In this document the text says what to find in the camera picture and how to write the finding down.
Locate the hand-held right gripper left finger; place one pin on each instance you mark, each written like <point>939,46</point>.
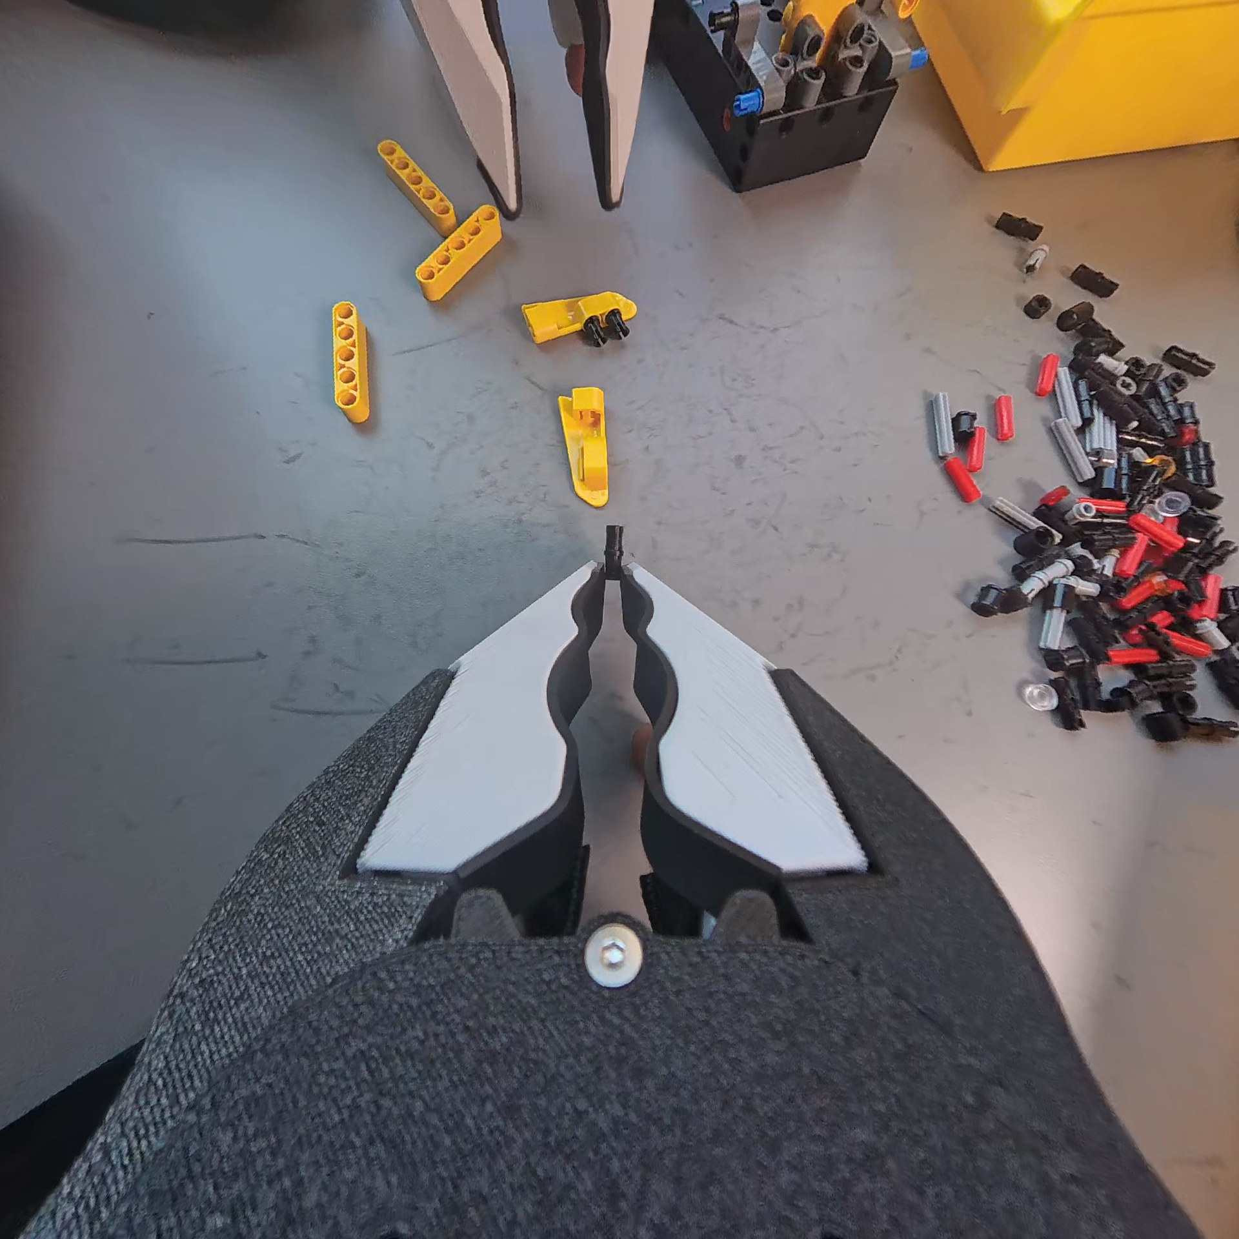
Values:
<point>474,764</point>

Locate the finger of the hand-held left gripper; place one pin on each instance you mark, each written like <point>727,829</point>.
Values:
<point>625,77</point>
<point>470,87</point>

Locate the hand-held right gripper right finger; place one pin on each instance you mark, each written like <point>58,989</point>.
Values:
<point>756,764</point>

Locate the yellow curved lego panel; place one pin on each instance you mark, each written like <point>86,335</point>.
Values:
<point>586,450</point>
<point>557,317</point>

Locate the pile of small lego connectors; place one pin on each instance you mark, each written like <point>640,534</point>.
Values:
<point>1134,542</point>

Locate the yellow lego beam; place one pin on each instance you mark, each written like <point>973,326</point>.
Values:
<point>418,188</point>
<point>461,254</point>
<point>350,363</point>

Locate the black and yellow lego assembly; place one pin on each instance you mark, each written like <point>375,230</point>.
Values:
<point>803,136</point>

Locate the person's left hand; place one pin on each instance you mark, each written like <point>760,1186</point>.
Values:
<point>573,65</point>

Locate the person's right hand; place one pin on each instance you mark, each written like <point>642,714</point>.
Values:
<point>642,750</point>

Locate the yellow plastic bin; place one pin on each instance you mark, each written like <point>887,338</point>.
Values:
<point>1085,87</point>

